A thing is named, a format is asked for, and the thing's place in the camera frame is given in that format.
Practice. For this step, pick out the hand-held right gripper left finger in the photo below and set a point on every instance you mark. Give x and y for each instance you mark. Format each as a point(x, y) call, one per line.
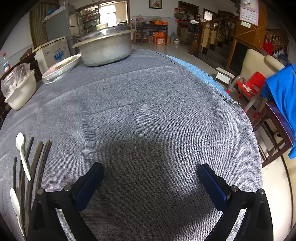
point(89, 185)

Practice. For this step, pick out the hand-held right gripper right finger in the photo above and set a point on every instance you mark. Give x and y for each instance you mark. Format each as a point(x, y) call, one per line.
point(212, 185)

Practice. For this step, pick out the bunch of dark chopsticks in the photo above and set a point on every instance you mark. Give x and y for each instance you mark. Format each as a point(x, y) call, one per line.
point(34, 161)

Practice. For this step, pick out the white plastic spoon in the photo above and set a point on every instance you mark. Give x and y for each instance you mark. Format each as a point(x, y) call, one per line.
point(14, 201)
point(20, 140)

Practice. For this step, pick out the dark wooden chair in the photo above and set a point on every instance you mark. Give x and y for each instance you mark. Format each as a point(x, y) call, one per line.
point(277, 125)

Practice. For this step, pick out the grey tablecloth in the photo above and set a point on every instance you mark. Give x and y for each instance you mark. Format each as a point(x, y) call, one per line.
point(138, 104)

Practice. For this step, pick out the small white stool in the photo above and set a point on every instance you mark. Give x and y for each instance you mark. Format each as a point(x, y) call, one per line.
point(225, 74)

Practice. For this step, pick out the red plastic child chair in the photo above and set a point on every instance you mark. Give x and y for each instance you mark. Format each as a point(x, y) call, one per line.
point(254, 81)

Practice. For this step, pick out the white plastic bowl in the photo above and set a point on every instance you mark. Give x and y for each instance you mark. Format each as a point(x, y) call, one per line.
point(20, 95)

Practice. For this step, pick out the blue garment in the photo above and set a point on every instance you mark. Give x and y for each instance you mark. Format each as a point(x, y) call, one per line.
point(282, 92)

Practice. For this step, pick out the glass bowl with food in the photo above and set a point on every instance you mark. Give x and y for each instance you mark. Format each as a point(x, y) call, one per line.
point(60, 69)

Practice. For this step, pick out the cream armchair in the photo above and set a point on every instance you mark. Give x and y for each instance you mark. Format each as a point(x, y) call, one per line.
point(254, 60)

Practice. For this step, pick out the aluminium pot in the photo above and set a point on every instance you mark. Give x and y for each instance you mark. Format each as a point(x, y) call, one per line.
point(104, 53)

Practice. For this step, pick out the white chest freezer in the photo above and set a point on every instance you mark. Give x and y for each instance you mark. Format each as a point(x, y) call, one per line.
point(55, 52)

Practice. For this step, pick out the dark carved wooden sideboard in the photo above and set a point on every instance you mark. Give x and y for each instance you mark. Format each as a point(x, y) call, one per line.
point(27, 61)

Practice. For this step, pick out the clear water bottle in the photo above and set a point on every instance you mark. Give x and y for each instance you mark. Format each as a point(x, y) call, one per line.
point(6, 64)

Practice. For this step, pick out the aluminium pot lid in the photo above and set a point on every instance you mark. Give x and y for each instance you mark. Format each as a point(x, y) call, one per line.
point(104, 34)

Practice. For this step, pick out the large water jug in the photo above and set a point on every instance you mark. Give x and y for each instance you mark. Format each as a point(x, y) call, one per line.
point(173, 38)

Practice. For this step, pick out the wooden stair railing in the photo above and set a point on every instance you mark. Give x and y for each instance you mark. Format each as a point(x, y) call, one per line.
point(208, 32)

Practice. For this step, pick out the tall orange box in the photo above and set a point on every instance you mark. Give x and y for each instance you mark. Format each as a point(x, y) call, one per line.
point(160, 38)

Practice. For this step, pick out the orange wooden pillar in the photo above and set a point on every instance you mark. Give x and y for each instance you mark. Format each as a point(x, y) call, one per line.
point(261, 34)

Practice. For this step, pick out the grey refrigerator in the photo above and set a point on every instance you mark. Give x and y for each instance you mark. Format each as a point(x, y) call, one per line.
point(57, 25)

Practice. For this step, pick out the dark wooden side table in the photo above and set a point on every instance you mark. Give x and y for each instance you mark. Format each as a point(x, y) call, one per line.
point(152, 27)

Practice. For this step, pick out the flat orange box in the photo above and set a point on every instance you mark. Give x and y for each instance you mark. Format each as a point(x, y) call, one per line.
point(161, 23)

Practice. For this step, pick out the brown door curtain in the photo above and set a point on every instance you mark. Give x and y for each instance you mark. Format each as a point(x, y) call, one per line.
point(37, 23)

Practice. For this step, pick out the pink wall calendar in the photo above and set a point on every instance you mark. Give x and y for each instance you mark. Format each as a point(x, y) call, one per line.
point(248, 14)

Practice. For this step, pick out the framed wall picture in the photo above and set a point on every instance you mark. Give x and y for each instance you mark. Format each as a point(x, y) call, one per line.
point(155, 4)

